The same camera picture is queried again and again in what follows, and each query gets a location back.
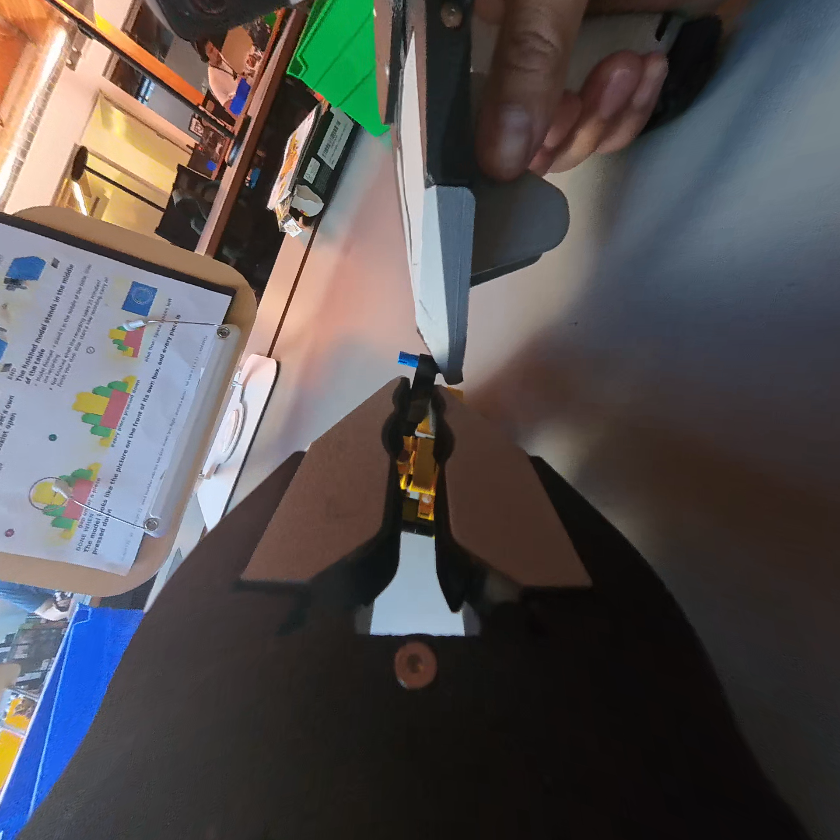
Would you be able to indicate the printed instruction sheet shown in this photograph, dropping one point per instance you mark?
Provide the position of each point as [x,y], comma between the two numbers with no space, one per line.
[79,394]

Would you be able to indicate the yellow black lego model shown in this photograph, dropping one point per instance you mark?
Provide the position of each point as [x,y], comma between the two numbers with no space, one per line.
[420,466]

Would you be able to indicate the person's right hand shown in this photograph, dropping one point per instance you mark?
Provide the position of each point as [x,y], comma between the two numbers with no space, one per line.
[525,98]

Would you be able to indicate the long wooden desk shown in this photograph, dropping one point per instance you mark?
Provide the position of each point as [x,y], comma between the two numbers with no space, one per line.
[249,151]

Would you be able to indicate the yellow black cardboard box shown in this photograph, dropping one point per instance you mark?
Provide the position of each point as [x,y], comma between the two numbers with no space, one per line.
[328,151]

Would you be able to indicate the metal clip bar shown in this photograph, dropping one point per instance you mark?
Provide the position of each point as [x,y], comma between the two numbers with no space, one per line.
[197,433]

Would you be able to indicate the wooden instruction board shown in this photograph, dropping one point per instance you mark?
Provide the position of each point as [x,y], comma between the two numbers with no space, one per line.
[246,308]

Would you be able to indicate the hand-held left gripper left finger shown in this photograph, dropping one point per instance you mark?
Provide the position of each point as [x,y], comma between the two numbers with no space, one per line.
[328,512]

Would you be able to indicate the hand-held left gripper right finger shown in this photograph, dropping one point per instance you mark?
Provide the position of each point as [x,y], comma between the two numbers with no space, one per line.
[512,518]

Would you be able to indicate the blue plastic bin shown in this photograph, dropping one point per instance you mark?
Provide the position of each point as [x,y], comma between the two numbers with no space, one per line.
[79,722]

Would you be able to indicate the black stanchion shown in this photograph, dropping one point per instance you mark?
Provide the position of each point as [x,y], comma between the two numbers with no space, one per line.
[118,180]

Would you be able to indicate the black printed cardboard box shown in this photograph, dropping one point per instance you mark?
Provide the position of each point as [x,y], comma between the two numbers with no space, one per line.
[26,630]

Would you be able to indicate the green plastic bin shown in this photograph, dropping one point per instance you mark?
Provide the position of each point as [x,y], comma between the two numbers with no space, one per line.
[341,59]

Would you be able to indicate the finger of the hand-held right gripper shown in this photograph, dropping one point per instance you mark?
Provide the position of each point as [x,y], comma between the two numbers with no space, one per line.
[446,262]

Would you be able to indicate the torn white paper bag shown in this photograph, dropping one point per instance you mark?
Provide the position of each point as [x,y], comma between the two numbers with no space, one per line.
[303,207]

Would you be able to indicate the white stand base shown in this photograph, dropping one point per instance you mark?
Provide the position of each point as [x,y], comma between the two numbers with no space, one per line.
[256,387]

